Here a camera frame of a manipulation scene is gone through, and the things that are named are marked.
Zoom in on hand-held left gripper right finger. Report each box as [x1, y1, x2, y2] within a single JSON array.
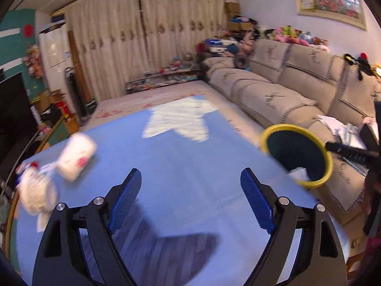
[[240, 168, 349, 286]]

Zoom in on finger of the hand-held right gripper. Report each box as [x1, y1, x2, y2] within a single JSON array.
[[325, 141, 371, 164]]

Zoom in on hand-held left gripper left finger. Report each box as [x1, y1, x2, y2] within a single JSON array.
[[32, 168, 143, 286]]

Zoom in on yellow rimmed trash bin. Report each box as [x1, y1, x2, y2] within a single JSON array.
[[260, 123, 334, 189]]

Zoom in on person's right forearm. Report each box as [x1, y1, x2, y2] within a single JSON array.
[[359, 235, 381, 286]]

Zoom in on white cloth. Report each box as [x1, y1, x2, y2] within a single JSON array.
[[317, 114, 366, 146]]

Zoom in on white paper cup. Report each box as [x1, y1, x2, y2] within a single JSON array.
[[58, 133, 98, 182]]

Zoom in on blue star pattern cloth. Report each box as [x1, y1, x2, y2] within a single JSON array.
[[13, 95, 325, 286]]

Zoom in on white paper receipt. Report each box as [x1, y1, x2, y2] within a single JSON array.
[[37, 213, 50, 233]]

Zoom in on black yellow toy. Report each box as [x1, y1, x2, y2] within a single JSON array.
[[344, 53, 374, 81]]

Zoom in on white printed paper tub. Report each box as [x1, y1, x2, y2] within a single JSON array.
[[16, 167, 58, 216]]

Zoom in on beige sofa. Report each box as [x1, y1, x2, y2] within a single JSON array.
[[201, 39, 381, 224]]

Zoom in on beige floral rug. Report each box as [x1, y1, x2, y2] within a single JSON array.
[[82, 80, 268, 143]]

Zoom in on black tower fan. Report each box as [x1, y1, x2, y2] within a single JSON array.
[[65, 67, 87, 120]]

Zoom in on low glass table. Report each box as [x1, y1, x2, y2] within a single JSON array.
[[125, 67, 199, 94]]

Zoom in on open cardboard boxes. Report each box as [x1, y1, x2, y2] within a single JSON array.
[[37, 89, 69, 114]]

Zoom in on pile of plush toys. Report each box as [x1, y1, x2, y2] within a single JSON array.
[[196, 25, 329, 63]]

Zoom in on grey neck pillow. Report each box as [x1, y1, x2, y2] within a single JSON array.
[[234, 55, 250, 70]]

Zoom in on black flat television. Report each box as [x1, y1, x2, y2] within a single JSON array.
[[0, 71, 38, 167]]

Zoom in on rolled brown mat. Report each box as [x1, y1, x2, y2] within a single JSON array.
[[68, 31, 92, 105]]

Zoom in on beige patterned curtain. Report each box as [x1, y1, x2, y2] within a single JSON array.
[[140, 0, 236, 76], [65, 0, 146, 102]]

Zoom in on hanging flower decoration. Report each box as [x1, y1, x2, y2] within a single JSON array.
[[24, 45, 44, 80]]

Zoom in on white standing air conditioner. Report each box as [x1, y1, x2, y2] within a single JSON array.
[[39, 21, 75, 72]]

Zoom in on stack of cardboard boxes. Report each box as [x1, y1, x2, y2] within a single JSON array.
[[225, 2, 253, 32]]

